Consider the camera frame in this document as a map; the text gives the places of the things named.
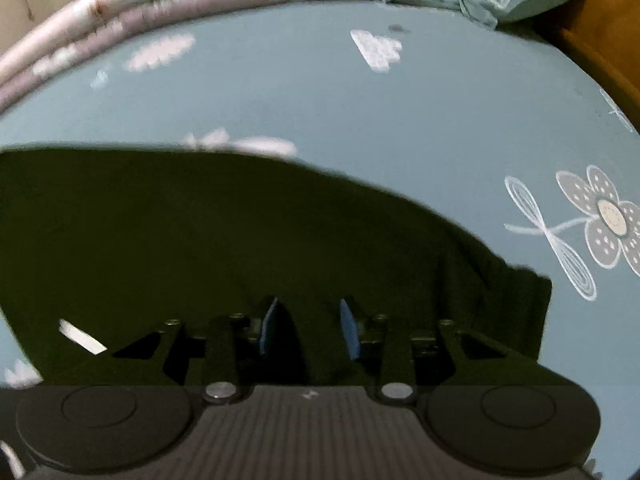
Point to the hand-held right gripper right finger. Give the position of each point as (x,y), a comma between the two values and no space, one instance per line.
(350,330)

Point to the wooden headboard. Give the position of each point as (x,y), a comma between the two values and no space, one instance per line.
(600,40)

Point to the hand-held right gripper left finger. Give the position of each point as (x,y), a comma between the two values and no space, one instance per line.
(270,327)

